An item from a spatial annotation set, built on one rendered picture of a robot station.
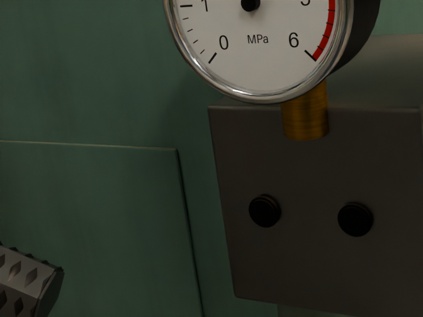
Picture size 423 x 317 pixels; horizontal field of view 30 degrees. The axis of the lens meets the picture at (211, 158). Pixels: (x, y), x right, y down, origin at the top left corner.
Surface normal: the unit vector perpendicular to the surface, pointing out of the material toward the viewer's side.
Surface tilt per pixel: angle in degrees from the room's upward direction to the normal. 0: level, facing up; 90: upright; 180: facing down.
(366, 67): 0
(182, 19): 90
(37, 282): 39
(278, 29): 90
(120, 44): 90
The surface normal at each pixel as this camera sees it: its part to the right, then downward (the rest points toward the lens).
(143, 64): -0.51, 0.33
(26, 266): 0.13, -0.59
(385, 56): -0.14, -0.94
